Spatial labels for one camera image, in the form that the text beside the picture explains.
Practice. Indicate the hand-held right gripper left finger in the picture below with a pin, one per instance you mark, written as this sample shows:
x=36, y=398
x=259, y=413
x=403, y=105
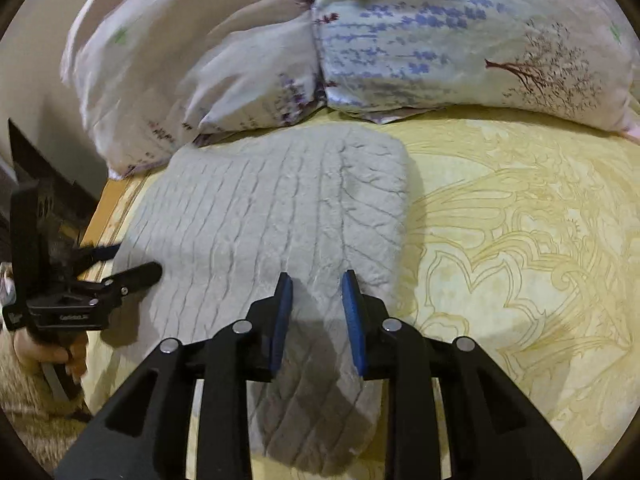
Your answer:
x=281, y=325

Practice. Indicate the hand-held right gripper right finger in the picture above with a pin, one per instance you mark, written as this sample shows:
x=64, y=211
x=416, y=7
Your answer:
x=352, y=320

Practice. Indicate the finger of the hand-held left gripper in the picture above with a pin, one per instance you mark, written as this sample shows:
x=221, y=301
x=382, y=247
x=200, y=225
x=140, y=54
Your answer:
x=140, y=275
x=107, y=252

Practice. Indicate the person's left hand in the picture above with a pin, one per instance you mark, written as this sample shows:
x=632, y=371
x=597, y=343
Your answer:
x=45, y=355

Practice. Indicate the dark bedside cabinet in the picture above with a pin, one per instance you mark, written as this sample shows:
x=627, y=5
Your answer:
x=55, y=180

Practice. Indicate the beige shaggy rug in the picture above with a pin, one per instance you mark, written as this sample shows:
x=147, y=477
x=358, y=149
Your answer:
x=35, y=420

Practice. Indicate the yellow patterned bedsheet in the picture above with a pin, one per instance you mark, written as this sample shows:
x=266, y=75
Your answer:
x=525, y=235

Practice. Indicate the pale pink floral pillow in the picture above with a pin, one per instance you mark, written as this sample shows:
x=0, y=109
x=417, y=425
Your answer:
x=190, y=60

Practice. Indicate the lavender print pillow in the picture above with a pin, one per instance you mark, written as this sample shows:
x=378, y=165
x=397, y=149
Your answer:
x=450, y=35

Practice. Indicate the wooden bed frame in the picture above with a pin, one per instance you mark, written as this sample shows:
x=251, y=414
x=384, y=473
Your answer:
x=107, y=210

